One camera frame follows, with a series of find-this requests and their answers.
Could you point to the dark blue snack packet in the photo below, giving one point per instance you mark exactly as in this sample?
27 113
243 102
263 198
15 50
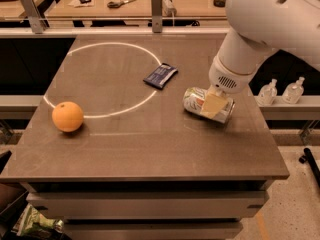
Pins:
160 76

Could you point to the black chair base leg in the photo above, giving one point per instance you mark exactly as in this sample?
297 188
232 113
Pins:
308 157

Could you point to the orange fruit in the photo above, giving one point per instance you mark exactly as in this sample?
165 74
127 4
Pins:
67 116

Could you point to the green snack bag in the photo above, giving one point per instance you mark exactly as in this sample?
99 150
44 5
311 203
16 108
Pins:
33 224

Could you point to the white green 7up can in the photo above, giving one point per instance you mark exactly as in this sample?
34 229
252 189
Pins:
194 98

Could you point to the clear sanitizer bottle left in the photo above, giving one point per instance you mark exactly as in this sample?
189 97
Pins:
267 93

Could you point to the clear sanitizer bottle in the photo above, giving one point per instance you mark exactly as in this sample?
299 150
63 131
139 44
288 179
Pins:
293 91
267 93

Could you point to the black handled scissors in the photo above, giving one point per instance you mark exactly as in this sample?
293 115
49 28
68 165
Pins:
118 4

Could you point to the grey table drawer unit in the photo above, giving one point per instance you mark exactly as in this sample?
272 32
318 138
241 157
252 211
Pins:
150 215

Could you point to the clear sanitizer bottle right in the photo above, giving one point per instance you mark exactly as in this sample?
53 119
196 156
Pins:
293 91

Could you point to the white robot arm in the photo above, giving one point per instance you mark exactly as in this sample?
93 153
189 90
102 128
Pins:
258 29

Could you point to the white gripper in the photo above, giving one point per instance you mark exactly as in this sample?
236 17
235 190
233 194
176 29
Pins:
225 77

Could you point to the white power strip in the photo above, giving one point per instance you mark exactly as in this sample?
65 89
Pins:
169 8

